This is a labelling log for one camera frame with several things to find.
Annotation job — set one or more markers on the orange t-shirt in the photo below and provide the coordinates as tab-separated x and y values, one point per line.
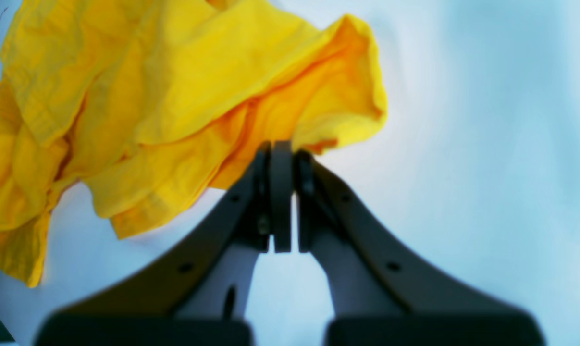
151	102

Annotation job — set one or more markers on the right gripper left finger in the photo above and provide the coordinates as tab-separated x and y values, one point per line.
196	293

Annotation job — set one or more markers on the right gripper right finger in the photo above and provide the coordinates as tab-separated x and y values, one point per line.
383	293

